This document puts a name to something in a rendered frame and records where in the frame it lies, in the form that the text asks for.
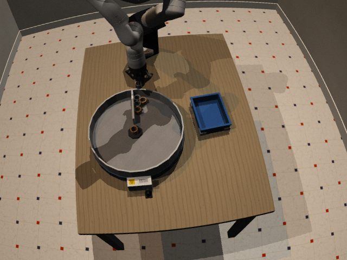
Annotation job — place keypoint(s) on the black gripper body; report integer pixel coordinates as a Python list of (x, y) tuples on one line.
[(141, 70)]

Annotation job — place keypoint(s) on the blue crate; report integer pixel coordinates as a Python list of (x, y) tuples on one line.
[(210, 113)]

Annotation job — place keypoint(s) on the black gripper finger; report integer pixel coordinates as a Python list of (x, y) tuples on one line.
[(133, 77), (143, 80)]

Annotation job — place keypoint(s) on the bronze ring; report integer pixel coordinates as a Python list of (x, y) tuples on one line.
[(139, 112), (132, 128), (142, 99)]

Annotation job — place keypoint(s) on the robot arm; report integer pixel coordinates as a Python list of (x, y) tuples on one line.
[(131, 34)]

